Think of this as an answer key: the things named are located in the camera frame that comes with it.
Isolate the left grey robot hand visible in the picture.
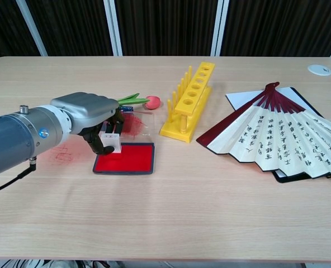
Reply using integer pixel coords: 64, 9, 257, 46
50, 92, 126, 156

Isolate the white stamp block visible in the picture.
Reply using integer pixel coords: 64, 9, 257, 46
100, 133, 122, 155

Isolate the red ink pad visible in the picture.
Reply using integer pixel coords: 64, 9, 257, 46
92, 142, 155, 176

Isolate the clear ink pad lid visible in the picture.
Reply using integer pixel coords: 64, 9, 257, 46
117, 111, 158, 145

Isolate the artificial pink tulip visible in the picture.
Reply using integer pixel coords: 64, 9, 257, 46
116, 93, 162, 110

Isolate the yellow test tube rack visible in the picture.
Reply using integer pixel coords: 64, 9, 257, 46
158, 61, 216, 143

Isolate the calligraphy folding fan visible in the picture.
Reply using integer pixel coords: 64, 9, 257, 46
196, 81, 331, 179

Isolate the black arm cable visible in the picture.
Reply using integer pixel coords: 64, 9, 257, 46
0, 157, 38, 196

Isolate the white cable grommet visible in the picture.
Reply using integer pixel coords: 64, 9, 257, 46
307, 64, 331, 76

